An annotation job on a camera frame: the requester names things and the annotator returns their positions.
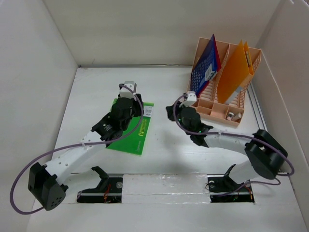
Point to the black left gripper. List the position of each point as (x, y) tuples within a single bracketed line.
[(137, 104)]

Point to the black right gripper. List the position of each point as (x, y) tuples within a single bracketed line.
[(170, 111)]

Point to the staples box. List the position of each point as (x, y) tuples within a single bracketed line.
[(237, 117)]

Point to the blue folder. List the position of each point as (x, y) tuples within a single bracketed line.
[(205, 69)]

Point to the red folder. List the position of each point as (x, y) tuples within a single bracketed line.
[(217, 56)]

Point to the orange folder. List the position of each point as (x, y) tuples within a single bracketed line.
[(237, 73)]

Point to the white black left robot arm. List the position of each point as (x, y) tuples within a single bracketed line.
[(46, 182)]

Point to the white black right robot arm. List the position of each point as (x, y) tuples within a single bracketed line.
[(265, 156)]

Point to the peach plastic file organizer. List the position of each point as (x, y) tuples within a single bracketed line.
[(220, 76)]

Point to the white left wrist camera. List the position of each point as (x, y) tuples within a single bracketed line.
[(128, 90)]

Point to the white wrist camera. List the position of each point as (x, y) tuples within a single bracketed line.
[(189, 99), (128, 90)]

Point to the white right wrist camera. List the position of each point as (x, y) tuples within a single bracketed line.
[(189, 99)]

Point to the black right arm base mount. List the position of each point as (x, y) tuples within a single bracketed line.
[(223, 189)]

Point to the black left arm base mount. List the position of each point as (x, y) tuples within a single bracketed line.
[(108, 190)]

